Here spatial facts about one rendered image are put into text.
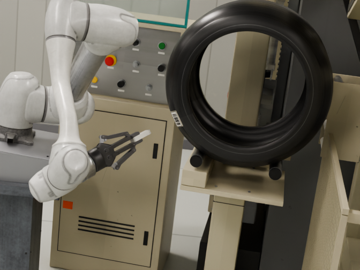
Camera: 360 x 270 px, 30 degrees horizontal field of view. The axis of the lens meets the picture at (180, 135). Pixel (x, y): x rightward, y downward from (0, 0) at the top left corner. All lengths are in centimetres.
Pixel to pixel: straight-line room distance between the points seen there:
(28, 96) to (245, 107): 87
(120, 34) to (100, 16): 9
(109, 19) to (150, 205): 117
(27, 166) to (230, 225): 86
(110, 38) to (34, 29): 316
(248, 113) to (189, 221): 159
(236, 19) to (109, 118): 108
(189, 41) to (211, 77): 315
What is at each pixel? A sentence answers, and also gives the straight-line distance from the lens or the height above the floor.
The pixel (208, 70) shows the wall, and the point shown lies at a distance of 542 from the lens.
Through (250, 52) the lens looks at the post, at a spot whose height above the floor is 126.
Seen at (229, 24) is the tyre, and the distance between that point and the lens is 225.
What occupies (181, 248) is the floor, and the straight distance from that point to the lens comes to 380.
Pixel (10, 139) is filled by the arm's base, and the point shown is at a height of 79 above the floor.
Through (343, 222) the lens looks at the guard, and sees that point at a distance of 188.
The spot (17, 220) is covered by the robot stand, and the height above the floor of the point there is 45.
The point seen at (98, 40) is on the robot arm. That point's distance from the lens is 234.
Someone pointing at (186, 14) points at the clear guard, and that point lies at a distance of 301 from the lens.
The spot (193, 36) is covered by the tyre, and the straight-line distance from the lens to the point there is 228.
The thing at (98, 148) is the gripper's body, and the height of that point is 96.
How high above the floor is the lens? 163
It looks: 16 degrees down
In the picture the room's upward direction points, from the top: 7 degrees clockwise
